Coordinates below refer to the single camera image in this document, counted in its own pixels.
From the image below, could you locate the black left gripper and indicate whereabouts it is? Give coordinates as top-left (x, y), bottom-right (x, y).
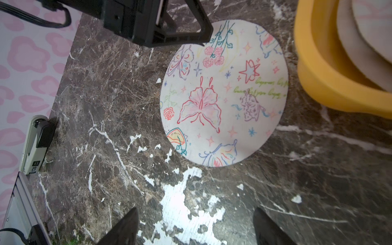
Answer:
top-left (60, 1), bottom-right (213, 47)

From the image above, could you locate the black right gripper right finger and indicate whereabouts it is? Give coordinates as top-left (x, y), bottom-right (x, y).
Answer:
top-left (253, 207), bottom-right (296, 245)

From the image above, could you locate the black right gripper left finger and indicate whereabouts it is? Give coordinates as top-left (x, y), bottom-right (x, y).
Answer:
top-left (97, 207), bottom-right (139, 245)

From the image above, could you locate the white butterfly doodle coaster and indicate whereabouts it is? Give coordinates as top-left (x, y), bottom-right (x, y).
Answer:
top-left (160, 20), bottom-right (289, 167)

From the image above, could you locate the blue car coaster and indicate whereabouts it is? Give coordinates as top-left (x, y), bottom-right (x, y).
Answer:
top-left (336, 1), bottom-right (392, 92)

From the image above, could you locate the pink rainbow unicorn coaster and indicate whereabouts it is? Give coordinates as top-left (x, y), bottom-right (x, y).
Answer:
top-left (352, 0), bottom-right (392, 62)

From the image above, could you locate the yellow plastic storage box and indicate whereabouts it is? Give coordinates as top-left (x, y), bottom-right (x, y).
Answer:
top-left (294, 1), bottom-right (392, 119)

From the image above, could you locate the white stapler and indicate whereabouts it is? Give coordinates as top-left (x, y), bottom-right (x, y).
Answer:
top-left (19, 115), bottom-right (56, 175)

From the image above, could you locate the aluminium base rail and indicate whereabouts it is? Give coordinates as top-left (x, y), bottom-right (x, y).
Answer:
top-left (1, 172), bottom-right (51, 245)

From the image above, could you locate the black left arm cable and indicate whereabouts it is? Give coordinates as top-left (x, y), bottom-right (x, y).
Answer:
top-left (0, 0), bottom-right (72, 29)

